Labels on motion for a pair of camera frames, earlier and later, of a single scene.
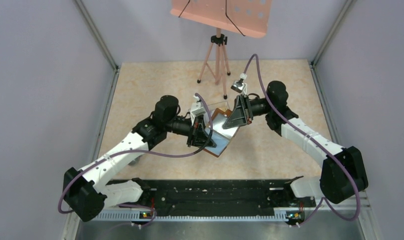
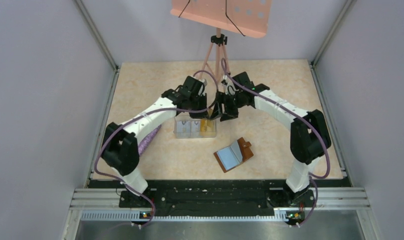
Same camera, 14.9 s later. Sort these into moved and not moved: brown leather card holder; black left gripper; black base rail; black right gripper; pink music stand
Moved: black right gripper; brown leather card holder; black left gripper
Not moved: black base rail; pink music stand
